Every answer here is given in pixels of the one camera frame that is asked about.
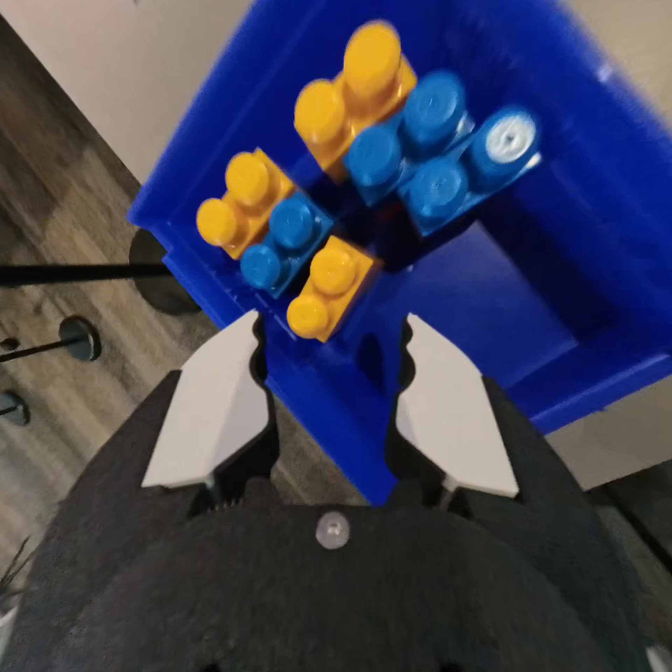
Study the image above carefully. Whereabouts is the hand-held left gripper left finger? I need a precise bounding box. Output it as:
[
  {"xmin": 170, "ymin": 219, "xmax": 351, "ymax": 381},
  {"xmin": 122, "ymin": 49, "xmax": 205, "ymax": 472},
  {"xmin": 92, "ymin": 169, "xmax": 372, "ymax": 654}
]
[{"xmin": 142, "ymin": 310, "xmax": 279, "ymax": 489}]

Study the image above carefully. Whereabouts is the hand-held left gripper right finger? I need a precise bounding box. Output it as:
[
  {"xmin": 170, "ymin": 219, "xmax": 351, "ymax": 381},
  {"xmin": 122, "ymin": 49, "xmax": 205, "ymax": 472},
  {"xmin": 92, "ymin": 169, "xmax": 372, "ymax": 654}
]
[{"xmin": 386, "ymin": 313, "xmax": 520, "ymax": 499}]

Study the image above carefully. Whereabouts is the blue plastic bin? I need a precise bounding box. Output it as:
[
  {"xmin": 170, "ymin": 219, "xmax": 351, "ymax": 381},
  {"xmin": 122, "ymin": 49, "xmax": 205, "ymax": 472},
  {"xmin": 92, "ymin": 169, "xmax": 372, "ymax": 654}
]
[{"xmin": 127, "ymin": 0, "xmax": 672, "ymax": 507}]

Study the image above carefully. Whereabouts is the pile of assorted blocks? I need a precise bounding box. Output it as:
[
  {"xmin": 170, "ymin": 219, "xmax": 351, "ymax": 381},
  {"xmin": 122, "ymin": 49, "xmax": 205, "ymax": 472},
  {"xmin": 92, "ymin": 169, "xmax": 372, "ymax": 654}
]
[{"xmin": 196, "ymin": 20, "xmax": 543, "ymax": 343}]

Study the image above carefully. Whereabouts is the black round-footed stand base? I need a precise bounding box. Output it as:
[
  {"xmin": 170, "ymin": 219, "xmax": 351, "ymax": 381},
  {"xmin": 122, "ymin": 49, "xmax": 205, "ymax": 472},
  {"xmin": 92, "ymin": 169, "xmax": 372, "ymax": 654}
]
[{"xmin": 0, "ymin": 230, "xmax": 203, "ymax": 427}]

